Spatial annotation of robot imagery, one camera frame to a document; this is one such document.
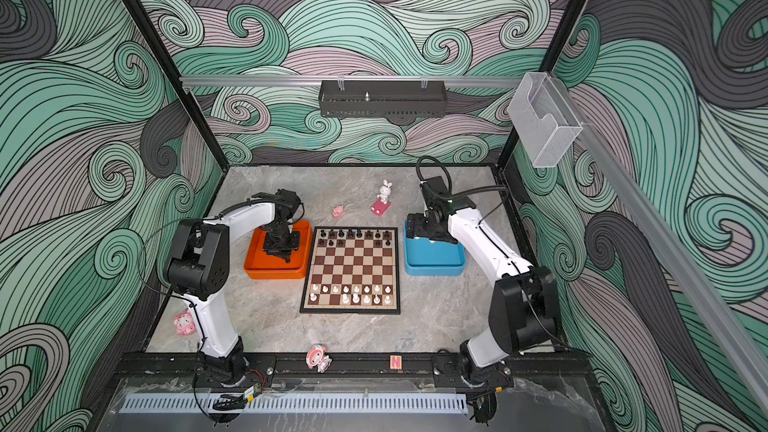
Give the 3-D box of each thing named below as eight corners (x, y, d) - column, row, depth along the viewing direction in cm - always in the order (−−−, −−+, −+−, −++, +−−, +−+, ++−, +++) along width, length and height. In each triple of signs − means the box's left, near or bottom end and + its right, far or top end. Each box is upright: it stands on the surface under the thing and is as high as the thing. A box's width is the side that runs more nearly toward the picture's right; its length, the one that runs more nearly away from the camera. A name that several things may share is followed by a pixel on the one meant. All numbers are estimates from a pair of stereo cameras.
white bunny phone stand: (371, 212, 108) (371, 198, 101) (383, 194, 114) (383, 179, 107) (383, 217, 107) (383, 203, 100) (394, 198, 112) (395, 183, 106)
